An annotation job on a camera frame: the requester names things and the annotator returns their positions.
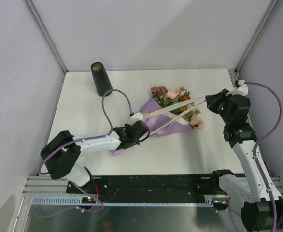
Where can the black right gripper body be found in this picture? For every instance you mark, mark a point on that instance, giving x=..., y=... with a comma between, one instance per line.
x=223, y=103

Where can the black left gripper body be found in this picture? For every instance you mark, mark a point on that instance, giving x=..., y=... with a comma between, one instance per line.
x=134, y=141

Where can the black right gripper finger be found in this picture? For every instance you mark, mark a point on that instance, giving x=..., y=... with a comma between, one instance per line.
x=212, y=107
x=212, y=98

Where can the purple wrapping paper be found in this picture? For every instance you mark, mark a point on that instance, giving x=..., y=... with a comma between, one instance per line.
x=156, y=122

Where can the cream printed ribbon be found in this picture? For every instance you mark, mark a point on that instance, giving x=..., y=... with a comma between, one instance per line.
x=181, y=109

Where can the artificial flower bunch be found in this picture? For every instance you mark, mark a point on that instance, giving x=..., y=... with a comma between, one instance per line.
x=166, y=98

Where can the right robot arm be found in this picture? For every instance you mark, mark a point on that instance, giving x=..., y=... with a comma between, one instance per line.
x=261, y=204

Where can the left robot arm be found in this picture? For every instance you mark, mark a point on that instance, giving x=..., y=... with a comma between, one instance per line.
x=61, y=154

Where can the black conical vase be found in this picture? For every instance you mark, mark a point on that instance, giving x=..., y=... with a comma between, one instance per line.
x=101, y=79

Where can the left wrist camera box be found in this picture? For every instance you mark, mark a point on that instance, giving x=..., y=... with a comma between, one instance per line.
x=134, y=117

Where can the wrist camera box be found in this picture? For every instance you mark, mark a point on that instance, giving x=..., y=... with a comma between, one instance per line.
x=134, y=117
x=240, y=88

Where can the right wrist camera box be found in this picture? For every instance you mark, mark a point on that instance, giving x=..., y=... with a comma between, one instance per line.
x=240, y=88

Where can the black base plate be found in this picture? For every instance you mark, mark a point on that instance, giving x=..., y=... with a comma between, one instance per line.
x=155, y=186

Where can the right aluminium frame post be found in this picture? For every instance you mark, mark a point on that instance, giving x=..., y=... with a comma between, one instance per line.
x=261, y=27

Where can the aluminium frame post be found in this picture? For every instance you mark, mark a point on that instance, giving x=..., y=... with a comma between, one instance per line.
x=45, y=34
x=261, y=27

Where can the white slotted cable duct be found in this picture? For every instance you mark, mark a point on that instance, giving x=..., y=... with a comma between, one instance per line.
x=187, y=200

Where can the left aluminium frame post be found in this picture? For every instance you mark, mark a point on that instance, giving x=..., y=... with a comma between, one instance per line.
x=45, y=34

